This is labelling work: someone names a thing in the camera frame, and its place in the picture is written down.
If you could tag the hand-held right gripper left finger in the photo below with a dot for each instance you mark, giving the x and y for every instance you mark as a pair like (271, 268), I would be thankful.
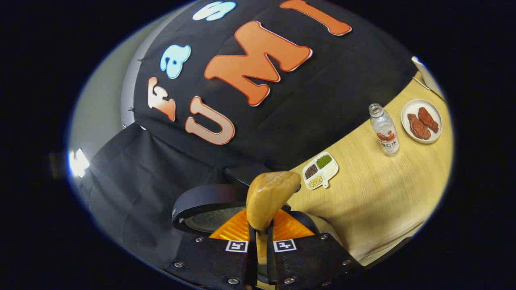
(209, 262)

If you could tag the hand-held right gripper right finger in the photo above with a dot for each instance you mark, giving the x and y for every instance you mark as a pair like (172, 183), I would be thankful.
(314, 262)

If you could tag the black and silver rice cooker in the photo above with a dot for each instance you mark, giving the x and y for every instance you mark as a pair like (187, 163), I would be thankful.
(209, 197)

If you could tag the wooden spoon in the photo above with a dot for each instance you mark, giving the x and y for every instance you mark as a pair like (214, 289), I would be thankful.
(268, 197)

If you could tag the white divided seasoning dish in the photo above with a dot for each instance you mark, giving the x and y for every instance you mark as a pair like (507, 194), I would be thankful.
(328, 171)

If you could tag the clear water bottle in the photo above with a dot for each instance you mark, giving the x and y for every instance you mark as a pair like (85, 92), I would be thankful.
(387, 137)

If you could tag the red steak piece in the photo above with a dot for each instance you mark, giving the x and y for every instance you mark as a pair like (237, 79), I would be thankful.
(418, 127)
(428, 119)

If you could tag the white round plate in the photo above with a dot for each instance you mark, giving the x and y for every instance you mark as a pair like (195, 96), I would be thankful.
(411, 108)

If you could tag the white toaster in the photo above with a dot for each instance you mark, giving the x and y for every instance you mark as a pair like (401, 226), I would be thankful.
(427, 74)

